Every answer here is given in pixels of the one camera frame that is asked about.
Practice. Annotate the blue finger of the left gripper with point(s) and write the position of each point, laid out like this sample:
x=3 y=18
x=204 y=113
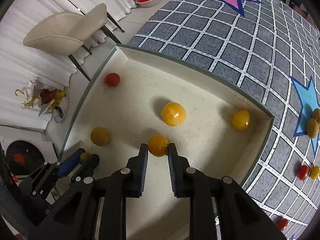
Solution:
x=88 y=163
x=70 y=163

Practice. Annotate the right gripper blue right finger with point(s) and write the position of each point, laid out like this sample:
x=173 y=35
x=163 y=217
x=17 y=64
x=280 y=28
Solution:
x=239 y=216

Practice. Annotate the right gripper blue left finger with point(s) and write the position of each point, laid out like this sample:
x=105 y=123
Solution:
x=127 y=182

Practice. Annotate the yellow tomato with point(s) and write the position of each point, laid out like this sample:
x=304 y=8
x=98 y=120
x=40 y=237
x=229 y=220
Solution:
x=158 y=145
x=241 y=120

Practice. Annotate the green-yellow tomato in tray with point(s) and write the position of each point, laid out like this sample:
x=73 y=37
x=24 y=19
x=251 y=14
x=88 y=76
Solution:
x=100 y=136

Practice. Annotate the large yellow tomato tray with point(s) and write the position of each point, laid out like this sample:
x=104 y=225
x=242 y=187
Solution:
x=173 y=114

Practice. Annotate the white shallow tray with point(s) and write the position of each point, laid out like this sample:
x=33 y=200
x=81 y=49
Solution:
x=131 y=112

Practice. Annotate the red tomato in tray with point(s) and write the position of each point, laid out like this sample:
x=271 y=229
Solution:
x=112 y=80

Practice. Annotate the yellow tomato in tray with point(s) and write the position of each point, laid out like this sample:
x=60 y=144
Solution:
x=241 y=120

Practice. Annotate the longan on blue star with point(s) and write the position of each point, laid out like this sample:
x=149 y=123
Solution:
x=312 y=128

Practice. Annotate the beige dining chair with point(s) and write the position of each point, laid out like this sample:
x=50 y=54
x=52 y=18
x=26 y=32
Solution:
x=65 y=32

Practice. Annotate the grey checked star tablecloth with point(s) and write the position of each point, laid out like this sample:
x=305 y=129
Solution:
x=272 y=54

